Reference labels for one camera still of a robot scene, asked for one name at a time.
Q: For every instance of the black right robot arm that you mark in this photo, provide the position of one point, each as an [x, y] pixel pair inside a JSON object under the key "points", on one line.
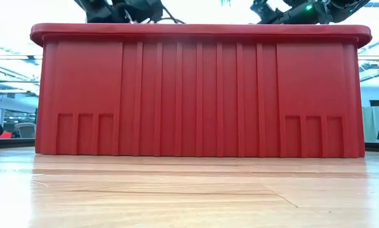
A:
{"points": [[335, 8]]}

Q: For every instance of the red plastic bin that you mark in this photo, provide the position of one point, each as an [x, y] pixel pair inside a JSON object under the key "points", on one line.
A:
{"points": [[192, 95]]}

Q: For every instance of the white cloth cover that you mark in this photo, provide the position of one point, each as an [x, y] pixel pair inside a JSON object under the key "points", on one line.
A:
{"points": [[375, 123]]}

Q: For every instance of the gray office chair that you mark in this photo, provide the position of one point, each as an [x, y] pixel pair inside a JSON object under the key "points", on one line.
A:
{"points": [[26, 130]]}

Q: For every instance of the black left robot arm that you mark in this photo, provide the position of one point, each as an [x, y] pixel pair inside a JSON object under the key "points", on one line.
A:
{"points": [[94, 11]]}

